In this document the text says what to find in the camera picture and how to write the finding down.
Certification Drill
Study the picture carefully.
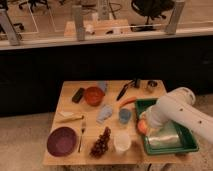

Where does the red yellow apple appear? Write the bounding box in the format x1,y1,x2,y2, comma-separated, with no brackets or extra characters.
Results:
137,119,148,135

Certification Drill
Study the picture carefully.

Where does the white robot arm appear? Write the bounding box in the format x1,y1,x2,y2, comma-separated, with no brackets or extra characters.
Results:
142,87,213,144

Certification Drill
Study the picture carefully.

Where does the blue plastic cup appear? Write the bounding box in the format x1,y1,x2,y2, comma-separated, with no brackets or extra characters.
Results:
119,108,131,124

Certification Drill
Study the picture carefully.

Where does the white paper cup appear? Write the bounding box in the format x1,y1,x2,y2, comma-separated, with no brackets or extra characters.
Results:
113,131,131,154

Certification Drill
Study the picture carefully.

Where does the orange carrot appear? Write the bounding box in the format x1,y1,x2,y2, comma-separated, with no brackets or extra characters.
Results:
119,97,137,108

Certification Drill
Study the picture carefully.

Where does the clear plastic bag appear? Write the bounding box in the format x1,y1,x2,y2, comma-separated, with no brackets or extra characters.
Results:
147,121,181,149

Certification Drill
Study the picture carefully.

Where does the small metal can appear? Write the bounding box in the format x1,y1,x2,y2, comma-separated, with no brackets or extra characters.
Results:
146,80,158,93

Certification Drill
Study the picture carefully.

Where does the small black box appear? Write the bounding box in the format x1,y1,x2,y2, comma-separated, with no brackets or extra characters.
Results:
134,78,141,88

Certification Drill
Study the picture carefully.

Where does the light blue cloth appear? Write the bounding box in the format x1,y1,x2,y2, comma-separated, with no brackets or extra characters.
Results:
96,105,113,124

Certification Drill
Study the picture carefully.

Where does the green plastic tray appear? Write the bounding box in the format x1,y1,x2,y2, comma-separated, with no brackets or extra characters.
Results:
135,99,199,155

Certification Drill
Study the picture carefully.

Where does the blue sponge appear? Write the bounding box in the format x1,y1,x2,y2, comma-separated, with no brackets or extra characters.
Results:
98,81,107,92

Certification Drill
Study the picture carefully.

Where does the red bowl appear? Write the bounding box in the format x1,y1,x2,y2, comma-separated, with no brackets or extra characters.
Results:
83,87,104,106

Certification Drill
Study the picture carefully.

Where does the purple grape bunch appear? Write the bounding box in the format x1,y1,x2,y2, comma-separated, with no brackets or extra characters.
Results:
90,127,111,158

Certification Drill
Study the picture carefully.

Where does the silver fork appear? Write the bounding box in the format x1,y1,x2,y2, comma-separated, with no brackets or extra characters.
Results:
78,120,86,153

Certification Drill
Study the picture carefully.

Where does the black rectangular block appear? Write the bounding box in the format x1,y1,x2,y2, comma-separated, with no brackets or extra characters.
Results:
72,88,85,103

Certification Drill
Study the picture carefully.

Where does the purple plate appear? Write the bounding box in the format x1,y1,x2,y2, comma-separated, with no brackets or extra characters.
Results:
47,127,77,157

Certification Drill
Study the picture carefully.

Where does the black office chair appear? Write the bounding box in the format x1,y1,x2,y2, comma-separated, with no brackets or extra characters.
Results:
131,0,175,24

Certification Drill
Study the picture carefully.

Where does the black handled knife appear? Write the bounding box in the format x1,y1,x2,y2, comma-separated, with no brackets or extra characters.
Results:
116,81,133,101

